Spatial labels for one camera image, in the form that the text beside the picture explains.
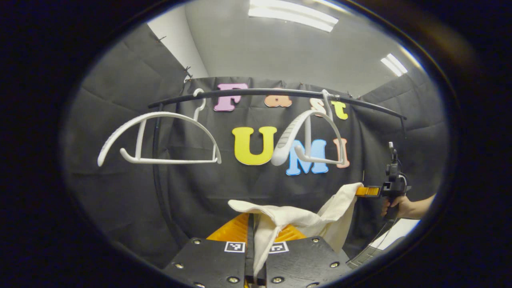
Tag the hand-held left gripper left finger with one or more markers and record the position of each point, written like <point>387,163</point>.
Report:
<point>208,262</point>

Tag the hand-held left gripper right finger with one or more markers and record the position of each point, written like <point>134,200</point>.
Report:
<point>308,260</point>

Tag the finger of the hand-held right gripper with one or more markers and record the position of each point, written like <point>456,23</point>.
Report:
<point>368,191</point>

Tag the cream jacket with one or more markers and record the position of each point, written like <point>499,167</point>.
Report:
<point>296,218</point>

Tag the white plastic hanger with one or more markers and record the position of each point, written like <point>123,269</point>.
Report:
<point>168,161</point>
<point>286,138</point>

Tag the black clothes rack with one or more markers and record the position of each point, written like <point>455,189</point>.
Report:
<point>260,92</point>

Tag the white ribbed box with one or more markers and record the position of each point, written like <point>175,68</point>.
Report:
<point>374,254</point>

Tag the small ceiling light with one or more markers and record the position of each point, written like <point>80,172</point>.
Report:
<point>394,64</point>

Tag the large ceiling light panel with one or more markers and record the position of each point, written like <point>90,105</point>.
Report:
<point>292,14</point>

